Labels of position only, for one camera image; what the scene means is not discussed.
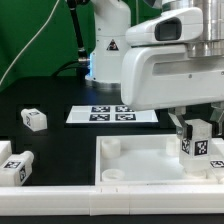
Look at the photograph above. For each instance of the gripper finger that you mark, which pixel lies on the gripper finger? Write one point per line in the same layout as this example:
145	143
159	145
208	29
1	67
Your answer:
218	115
183	130

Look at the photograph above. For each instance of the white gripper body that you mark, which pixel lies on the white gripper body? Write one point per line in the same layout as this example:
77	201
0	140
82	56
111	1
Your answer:
165	77

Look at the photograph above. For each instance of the white square tabletop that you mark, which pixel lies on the white square tabletop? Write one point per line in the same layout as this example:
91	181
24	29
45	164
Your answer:
146	160

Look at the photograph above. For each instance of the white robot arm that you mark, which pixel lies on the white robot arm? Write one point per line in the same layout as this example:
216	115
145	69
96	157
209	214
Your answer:
112	20

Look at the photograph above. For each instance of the white left fence block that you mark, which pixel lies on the white left fence block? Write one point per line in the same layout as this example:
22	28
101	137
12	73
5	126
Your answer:
5	150

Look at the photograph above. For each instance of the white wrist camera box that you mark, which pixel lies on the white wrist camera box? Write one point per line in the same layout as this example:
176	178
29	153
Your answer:
174	26

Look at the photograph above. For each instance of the white front fence wall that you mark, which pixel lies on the white front fence wall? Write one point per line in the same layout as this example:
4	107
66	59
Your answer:
110	200

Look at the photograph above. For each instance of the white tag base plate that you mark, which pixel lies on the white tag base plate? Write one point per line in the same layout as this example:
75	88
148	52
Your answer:
109	114

